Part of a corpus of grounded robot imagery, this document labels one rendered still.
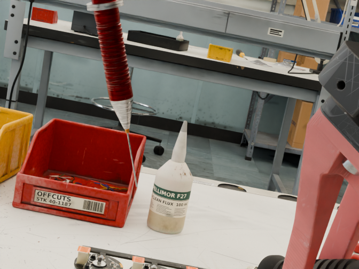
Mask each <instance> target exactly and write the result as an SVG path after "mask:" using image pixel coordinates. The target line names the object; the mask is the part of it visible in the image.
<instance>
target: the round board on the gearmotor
mask: <svg viewBox="0 0 359 269"><path fill-rule="evenodd" d="M98 256H100V254H89V259H90V261H94V260H98ZM103 256H104V257H105V258H103V259H102V261H104V262H105V263H106V267H104V268H98V267H94V266H92V265H91V264H89V263H88V262H87V263H85V264H84V265H82V264H77V263H76V261H77V258H75V261H74V266H75V268H76V269H123V265H122V264H121V263H120V262H119V261H118V260H116V259H114V258H112V257H109V256H105V255H103Z"/></svg>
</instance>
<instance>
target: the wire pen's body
mask: <svg viewBox="0 0 359 269"><path fill-rule="evenodd" d="M123 5H124V3H123V0H91V2H90V3H87V4H86V6H87V10H88V11H93V13H94V17H95V22H96V25H97V27H96V28H97V30H98V31H97V34H98V39H99V43H100V45H99V46H100V48H101V49H100V51H101V55H102V61H103V65H104V70H105V71H104V73H105V78H106V83H107V90H108V96H109V99H110V101H123V100H127V99H130V98H132V97H133V92H132V86H131V80H130V75H129V74H130V73H129V71H128V70H129V67H128V63H127V58H126V57H127V55H126V50H125V45H124V40H123V39H124V38H123V36H122V35H123V32H122V27H121V22H120V13H119V7H120V6H123Z"/></svg>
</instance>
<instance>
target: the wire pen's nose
mask: <svg viewBox="0 0 359 269"><path fill-rule="evenodd" d="M110 102H111V104H112V106H113V108H114V110H115V112H116V114H117V116H118V118H119V120H120V122H121V124H122V126H123V128H124V129H129V128H130V121H131V112H132V103H133V97H132V98H130V99H127V100H123V101H110Z"/></svg>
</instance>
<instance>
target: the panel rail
mask: <svg viewBox="0 0 359 269"><path fill-rule="evenodd" d="M84 247H88V246H84ZM89 248H91V249H90V252H91V253H94V254H100V255H105V256H111V257H116V258H122V259H128V260H132V257H133V256H136V255H131V254H125V253H122V252H116V251H111V250H105V249H99V248H94V247H89ZM137 257H142V256H137ZM143 258H145V259H144V263H148V264H154V265H159V266H164V267H170V268H175V269H186V267H187V266H190V265H184V264H179V263H173V262H168V261H164V260H158V259H153V258H147V257H143ZM191 267H195V266H191ZM196 268H198V269H206V268H201V267H196Z"/></svg>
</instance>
